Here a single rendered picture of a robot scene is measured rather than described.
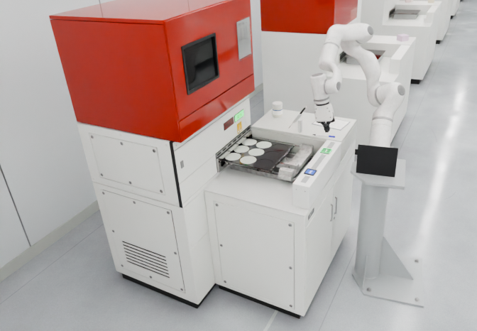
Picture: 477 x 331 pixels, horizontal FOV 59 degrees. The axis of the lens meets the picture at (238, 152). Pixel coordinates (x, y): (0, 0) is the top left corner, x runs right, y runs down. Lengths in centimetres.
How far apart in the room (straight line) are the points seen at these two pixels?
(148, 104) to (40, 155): 153
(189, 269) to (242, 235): 39
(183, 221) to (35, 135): 150
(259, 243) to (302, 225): 33
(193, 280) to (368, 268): 116
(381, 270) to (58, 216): 251
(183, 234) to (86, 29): 120
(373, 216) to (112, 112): 166
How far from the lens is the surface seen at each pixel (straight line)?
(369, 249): 291
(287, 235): 233
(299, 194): 222
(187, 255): 255
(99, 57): 226
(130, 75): 215
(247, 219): 240
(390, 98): 262
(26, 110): 337
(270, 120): 292
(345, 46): 268
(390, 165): 255
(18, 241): 359
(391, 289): 304
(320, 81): 232
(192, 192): 237
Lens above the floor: 214
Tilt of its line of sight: 28 degrees down
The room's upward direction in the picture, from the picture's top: 4 degrees counter-clockwise
